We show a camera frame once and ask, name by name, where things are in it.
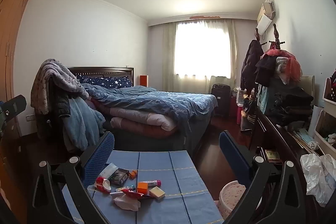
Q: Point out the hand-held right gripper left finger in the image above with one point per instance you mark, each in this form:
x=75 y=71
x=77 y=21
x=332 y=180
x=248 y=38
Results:
x=98 y=158

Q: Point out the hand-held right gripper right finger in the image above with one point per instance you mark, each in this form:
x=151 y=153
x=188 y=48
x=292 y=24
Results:
x=233 y=153

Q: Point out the pink dotted waste bin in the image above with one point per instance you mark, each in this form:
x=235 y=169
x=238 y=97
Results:
x=231 y=195

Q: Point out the white paper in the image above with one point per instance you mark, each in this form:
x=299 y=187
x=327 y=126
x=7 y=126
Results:
x=126 y=203

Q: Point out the orange box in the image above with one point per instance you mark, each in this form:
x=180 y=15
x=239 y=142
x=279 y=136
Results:
x=143 y=187

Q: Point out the yellow box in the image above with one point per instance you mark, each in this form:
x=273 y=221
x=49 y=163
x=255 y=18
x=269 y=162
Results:
x=157 y=192

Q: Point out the red white wrapper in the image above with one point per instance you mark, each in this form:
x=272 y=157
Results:
x=103 y=184

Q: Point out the dark packet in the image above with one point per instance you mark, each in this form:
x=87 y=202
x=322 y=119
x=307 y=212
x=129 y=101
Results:
x=119 y=176

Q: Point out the small orange piece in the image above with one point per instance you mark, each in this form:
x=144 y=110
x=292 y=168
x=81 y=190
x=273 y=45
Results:
x=133 y=173

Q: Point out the pink container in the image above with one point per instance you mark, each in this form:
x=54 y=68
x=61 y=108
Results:
x=240 y=115

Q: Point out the framed book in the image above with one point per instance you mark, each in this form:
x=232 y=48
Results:
x=272 y=155

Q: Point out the light blue fleece blanket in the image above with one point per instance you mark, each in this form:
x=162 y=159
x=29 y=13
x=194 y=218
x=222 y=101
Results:
x=78 y=124

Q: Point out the dark jacket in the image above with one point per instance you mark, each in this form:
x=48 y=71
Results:
x=59 y=106

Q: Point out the dark wooden dresser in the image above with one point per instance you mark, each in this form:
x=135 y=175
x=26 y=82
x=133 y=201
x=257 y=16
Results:
x=278 y=140

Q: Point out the bed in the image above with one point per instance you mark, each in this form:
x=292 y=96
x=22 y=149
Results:
x=147 y=144

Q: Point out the grey knitted blanket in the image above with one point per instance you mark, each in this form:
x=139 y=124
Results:
x=52 y=71

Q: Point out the black suitcase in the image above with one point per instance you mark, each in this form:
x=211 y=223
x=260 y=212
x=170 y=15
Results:
x=220 y=100

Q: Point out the pink white tube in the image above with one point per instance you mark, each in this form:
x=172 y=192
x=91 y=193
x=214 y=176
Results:
x=154 y=182

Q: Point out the teal printed bag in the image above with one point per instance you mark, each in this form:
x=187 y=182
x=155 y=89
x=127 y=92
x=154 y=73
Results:
x=265 y=98

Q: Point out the stack of folded dark clothes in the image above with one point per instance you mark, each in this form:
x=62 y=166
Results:
x=294 y=106

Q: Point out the star print pillow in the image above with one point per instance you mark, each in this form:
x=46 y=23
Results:
x=110 y=81

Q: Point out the blue patterned duvet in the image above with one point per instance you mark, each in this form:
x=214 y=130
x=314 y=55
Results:
x=157 y=103

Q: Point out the white plastic bag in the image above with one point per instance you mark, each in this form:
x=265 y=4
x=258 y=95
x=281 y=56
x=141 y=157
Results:
x=315 y=176

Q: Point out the dark wooden headboard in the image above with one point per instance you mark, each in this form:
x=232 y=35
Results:
x=105 y=71

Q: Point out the wooden wardrobe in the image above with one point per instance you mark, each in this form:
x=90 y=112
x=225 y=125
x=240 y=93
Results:
x=15 y=16

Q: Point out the orange cabinet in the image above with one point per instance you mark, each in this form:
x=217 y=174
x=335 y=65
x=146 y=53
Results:
x=143 y=80

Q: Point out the dark hanging coat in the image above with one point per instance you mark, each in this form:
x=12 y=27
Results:
x=250 y=64

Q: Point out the red garment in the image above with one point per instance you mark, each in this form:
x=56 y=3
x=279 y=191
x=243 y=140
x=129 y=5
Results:
x=294 y=66

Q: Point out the white storage bins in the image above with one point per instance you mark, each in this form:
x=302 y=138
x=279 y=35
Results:
x=326 y=100

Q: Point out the sheer cream curtain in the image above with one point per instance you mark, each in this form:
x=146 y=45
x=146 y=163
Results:
x=199 y=50

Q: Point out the wooden coat rack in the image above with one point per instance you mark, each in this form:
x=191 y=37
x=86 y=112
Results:
x=275 y=31

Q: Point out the white air conditioner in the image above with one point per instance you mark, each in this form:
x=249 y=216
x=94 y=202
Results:
x=263 y=22

